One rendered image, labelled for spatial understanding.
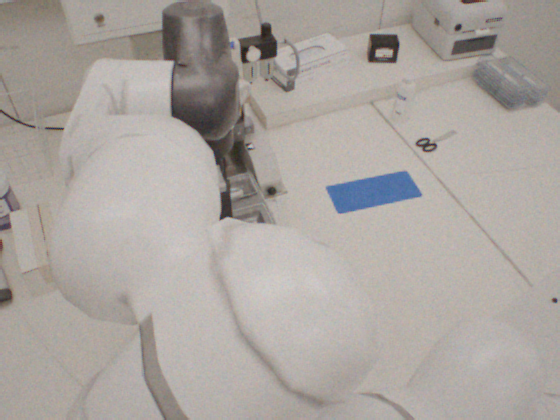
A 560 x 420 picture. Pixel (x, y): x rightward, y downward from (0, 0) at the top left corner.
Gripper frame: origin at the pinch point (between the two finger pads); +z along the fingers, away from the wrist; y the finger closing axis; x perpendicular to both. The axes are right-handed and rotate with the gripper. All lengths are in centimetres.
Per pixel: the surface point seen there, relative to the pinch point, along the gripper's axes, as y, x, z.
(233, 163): -22.7, 9.5, 9.8
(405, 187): -18, 53, 28
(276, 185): -11.0, 15.1, 7.6
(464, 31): -58, 94, 12
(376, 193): -19, 45, 28
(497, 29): -57, 105, 13
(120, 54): -83, -6, 14
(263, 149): -17.2, 14.6, 2.8
